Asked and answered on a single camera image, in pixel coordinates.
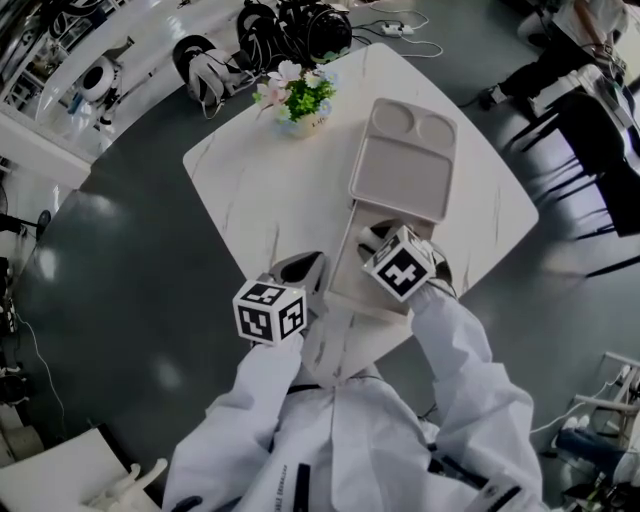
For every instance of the white low table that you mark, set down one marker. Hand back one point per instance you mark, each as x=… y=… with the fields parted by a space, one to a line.
x=55 y=475

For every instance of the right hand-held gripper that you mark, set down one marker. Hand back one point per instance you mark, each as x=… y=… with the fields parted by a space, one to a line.
x=400 y=270

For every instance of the person's white jacket torso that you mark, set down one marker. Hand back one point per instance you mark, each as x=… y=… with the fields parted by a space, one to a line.
x=360 y=450

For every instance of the white box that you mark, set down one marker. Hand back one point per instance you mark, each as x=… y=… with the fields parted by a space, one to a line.
x=400 y=165

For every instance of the black chair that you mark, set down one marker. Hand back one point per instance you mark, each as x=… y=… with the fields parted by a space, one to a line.
x=595 y=150

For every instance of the black white patterned backpack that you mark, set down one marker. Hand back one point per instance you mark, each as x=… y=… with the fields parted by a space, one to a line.
x=257 y=30
x=325 y=30

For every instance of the white power strip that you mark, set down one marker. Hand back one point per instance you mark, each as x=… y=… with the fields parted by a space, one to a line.
x=398 y=28

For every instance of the person's left forearm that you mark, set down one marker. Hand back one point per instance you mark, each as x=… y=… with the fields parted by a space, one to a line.
x=265 y=385

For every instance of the potted flower plant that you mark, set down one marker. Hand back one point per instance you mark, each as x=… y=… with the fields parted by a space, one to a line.
x=302 y=100

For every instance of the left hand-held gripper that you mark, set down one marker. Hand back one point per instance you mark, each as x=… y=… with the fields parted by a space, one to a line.
x=267 y=312

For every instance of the grey white backpack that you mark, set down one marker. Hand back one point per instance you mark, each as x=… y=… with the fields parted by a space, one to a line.
x=212 y=70

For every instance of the white metal rack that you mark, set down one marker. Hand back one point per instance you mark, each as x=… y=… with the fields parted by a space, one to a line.
x=615 y=395

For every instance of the person's right forearm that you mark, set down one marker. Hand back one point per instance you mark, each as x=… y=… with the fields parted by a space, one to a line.
x=460 y=360

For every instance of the white round robot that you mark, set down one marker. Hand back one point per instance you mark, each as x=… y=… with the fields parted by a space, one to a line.
x=100 y=82

